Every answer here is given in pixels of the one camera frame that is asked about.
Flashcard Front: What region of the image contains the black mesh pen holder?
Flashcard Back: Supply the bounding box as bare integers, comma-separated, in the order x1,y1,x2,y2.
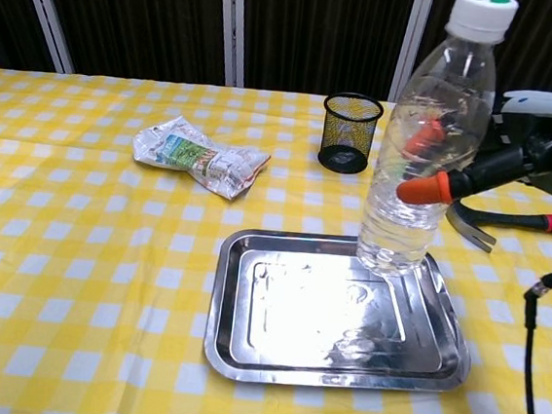
315,90,386,177

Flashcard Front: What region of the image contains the claw hammer red black handle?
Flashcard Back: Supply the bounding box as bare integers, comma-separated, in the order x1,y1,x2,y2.
442,196,552,259

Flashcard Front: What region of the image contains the transparent plastic bottle white cap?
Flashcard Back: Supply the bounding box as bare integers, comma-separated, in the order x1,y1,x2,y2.
352,0,521,287

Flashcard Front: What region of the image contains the yellow white checkered tablecloth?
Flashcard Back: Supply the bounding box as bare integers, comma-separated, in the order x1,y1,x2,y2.
0,62,552,414

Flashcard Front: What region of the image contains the white partition frame post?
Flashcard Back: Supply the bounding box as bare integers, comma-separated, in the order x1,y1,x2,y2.
3,0,82,75
209,0,254,89
387,0,437,106

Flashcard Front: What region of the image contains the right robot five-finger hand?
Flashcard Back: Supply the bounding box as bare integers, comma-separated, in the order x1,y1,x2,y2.
396,77,552,218

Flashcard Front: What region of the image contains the white crumpled snack bag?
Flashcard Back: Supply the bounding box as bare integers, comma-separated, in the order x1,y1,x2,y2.
127,111,276,206

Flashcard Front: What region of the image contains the stainless steel rectangular tray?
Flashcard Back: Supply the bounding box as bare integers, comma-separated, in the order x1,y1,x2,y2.
199,221,483,403

